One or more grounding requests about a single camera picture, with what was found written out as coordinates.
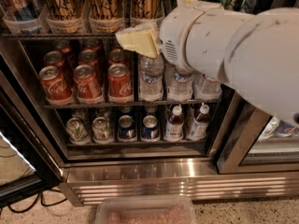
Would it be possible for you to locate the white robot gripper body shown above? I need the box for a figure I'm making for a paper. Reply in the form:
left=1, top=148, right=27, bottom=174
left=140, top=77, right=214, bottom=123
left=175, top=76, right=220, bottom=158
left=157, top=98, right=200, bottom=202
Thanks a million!
left=159, top=5, right=206, bottom=72

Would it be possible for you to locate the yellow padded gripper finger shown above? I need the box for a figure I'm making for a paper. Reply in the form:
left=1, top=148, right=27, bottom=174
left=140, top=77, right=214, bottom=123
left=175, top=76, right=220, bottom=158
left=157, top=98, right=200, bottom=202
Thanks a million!
left=177, top=0, right=224, bottom=11
left=115, top=21, right=161, bottom=58

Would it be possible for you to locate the orange can column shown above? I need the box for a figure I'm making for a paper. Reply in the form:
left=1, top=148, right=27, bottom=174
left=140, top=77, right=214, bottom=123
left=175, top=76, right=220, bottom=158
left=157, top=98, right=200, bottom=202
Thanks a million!
left=131, top=0, right=163, bottom=20
left=46, top=0, right=84, bottom=21
left=90, top=0, right=121, bottom=21

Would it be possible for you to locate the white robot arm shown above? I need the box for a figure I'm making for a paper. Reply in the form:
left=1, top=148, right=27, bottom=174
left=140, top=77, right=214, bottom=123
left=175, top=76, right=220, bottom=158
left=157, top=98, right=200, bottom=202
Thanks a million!
left=116, top=0, right=299, bottom=126

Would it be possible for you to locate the second row right cola can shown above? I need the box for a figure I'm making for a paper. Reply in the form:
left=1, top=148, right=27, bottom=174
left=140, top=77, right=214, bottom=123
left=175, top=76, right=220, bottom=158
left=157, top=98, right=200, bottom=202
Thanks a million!
left=108, top=49, right=127, bottom=66

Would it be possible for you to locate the second row cola can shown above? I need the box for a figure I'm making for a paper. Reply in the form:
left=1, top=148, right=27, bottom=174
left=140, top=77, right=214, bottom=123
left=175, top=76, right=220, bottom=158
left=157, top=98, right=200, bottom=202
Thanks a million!
left=108, top=49, right=127, bottom=66
left=78, top=49, right=103, bottom=83
left=43, top=50, right=75, bottom=86

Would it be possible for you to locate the front right cola can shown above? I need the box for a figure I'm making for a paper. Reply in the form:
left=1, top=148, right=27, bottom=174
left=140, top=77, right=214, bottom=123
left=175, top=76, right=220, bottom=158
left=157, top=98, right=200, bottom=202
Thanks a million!
left=107, top=63, right=133, bottom=98

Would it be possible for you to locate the second row middle cola can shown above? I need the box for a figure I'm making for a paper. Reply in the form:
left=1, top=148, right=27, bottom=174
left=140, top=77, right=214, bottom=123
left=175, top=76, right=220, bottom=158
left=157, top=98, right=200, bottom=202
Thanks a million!
left=78, top=49, right=103, bottom=83

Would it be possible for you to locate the front middle cola can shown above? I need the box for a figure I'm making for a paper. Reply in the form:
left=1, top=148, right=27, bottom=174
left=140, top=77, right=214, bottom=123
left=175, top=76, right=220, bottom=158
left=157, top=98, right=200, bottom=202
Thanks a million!
left=74, top=64, right=102, bottom=99

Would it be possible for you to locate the blue pepsi can right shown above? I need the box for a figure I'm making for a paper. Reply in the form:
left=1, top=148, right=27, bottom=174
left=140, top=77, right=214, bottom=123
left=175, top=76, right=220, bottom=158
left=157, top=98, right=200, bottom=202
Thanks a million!
left=141, top=115, right=159, bottom=140

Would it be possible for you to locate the blue pepsi can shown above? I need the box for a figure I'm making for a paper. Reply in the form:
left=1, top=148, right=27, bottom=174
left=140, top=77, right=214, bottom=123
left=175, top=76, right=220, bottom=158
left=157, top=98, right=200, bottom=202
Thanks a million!
left=141, top=115, right=159, bottom=140
left=118, top=115, right=135, bottom=140

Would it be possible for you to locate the second row left cola can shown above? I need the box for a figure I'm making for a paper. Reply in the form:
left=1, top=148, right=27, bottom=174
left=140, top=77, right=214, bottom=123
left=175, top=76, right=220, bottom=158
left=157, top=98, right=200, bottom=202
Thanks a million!
left=43, top=50, right=75, bottom=86

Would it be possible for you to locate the blue pepsi can left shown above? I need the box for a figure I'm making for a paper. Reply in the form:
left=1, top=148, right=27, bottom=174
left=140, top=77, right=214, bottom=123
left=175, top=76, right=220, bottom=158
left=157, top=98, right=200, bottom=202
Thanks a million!
left=118, top=115, right=135, bottom=140

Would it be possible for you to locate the front left cola can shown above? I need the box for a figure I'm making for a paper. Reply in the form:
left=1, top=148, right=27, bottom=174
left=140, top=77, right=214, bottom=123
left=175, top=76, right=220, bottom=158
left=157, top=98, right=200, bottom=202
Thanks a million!
left=39, top=65, right=72, bottom=101

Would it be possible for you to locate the silver green can right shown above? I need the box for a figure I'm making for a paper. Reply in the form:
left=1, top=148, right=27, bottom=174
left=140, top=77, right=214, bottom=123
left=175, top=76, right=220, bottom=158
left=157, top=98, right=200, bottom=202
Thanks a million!
left=93, top=117, right=112, bottom=141

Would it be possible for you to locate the silver green can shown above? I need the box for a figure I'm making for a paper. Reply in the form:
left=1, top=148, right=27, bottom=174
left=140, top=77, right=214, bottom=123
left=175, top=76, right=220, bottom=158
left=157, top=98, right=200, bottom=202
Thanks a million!
left=93, top=117, right=112, bottom=141
left=66, top=118, right=90, bottom=144

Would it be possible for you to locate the silver green can left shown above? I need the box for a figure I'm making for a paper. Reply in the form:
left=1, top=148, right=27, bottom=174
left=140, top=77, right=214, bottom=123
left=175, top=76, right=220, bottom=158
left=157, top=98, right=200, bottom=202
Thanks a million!
left=66, top=118, right=90, bottom=144

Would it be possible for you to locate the fridge glass sliding door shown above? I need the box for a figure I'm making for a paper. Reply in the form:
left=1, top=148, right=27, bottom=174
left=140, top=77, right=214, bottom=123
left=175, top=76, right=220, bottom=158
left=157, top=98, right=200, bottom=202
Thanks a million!
left=217, top=92, right=299, bottom=175

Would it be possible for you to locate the white can behind glass door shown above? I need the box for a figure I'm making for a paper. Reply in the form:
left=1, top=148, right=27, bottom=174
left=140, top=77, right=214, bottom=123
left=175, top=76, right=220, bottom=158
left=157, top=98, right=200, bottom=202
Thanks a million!
left=258, top=117, right=279, bottom=141

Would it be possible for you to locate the blue red can top-left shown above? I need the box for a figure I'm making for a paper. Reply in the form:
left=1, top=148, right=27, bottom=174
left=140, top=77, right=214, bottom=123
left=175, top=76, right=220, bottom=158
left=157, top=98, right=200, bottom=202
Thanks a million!
left=0, top=0, right=37, bottom=21

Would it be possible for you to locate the blue can behind glass door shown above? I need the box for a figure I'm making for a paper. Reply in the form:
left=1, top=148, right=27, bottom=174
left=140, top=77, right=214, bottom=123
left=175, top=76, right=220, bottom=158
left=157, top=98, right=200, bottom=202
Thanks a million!
left=276, top=121, right=295, bottom=137

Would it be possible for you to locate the stainless steel fridge base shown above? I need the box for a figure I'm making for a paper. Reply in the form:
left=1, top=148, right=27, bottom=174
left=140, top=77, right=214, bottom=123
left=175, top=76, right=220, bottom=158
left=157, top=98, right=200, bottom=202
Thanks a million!
left=59, top=158, right=299, bottom=206

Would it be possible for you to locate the front left water bottle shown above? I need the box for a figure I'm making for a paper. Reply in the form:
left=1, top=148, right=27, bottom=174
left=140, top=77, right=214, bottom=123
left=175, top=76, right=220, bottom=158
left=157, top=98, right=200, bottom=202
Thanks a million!
left=140, top=55, right=164, bottom=101

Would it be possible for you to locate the water bottle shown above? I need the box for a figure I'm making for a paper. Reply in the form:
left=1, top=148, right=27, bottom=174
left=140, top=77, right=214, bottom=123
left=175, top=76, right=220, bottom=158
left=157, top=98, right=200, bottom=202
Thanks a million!
left=168, top=68, right=193, bottom=101
left=193, top=74, right=221, bottom=100
left=140, top=55, right=164, bottom=101

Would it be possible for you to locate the front middle water bottle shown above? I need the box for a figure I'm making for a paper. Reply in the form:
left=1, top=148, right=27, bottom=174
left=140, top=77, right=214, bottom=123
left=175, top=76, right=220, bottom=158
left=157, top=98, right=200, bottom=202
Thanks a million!
left=168, top=68, right=193, bottom=101

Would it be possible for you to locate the front right water bottle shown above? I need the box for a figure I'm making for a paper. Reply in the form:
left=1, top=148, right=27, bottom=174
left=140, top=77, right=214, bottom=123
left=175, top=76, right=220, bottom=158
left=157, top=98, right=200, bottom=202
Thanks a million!
left=193, top=74, right=221, bottom=100

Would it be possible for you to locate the brown drink bottle left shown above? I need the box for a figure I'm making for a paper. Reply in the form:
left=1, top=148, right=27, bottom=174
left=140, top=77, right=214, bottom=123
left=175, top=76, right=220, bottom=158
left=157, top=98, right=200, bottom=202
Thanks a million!
left=164, top=105, right=184, bottom=142

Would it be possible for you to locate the brown drink bottle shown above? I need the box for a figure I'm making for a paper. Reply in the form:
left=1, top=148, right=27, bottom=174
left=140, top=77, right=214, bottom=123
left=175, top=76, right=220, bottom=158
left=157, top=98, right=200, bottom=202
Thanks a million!
left=186, top=104, right=210, bottom=141
left=164, top=105, right=184, bottom=142

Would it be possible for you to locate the brown drink bottle right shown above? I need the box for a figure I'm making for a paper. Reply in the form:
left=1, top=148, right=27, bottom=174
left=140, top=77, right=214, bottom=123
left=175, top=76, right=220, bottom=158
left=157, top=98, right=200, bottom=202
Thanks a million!
left=186, top=104, right=210, bottom=141

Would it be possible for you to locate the clear plastic bin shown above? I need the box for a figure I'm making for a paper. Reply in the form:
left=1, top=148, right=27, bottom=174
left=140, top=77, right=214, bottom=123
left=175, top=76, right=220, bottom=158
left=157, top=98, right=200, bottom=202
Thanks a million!
left=94, top=195, right=196, bottom=224

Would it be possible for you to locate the top wire shelf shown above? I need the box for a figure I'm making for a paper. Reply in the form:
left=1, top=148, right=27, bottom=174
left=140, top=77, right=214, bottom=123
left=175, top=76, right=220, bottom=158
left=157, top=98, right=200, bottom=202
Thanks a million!
left=1, top=33, right=115, bottom=40

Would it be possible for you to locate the black cable on floor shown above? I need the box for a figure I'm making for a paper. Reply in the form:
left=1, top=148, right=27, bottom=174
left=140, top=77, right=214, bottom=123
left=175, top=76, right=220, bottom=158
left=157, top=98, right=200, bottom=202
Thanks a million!
left=6, top=189, right=68, bottom=215

